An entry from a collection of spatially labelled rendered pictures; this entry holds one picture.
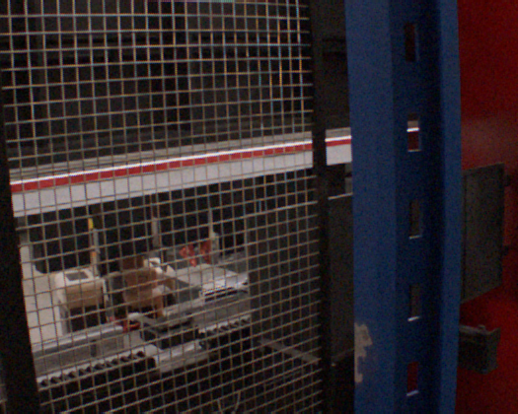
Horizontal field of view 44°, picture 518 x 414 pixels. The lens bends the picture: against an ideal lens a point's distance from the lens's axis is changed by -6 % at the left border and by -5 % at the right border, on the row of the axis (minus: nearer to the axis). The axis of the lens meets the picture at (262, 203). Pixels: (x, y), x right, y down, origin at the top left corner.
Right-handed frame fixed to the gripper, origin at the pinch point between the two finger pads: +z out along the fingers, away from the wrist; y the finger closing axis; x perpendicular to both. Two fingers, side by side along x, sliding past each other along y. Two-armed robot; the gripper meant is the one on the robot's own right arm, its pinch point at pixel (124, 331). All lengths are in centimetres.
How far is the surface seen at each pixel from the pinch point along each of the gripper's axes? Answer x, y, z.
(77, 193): -34, 56, -45
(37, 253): -46, 48, -32
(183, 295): 147, -180, 9
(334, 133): 42, 81, -49
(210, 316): 7.8, 44.2, -2.3
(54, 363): -45, 41, -2
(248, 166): 25, 58, -46
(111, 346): -28, 43, -2
